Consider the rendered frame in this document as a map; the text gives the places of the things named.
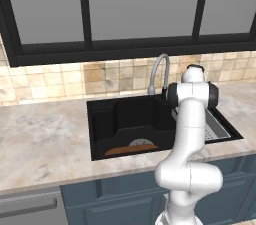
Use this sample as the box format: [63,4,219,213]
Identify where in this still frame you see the black kitchen sink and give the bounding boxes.
[86,94,245,162]

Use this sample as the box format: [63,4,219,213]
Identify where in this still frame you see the grey curved sink faucet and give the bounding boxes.
[147,53,171,100]

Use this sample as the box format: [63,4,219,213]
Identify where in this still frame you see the brown wooden cutting board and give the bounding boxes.
[104,144,159,157]

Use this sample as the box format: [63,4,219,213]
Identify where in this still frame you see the black framed window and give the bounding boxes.
[0,0,256,68]

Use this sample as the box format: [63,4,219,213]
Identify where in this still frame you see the grey perforated drain tray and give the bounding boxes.
[171,107,232,142]

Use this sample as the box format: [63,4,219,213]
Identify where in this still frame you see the blue cabinet door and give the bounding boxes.
[60,168,169,225]
[188,154,256,225]

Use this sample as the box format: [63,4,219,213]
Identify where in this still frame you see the grey dishwasher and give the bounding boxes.
[0,187,69,225]

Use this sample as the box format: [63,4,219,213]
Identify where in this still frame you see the grey dishwasher handle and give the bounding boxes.
[0,197,58,219]

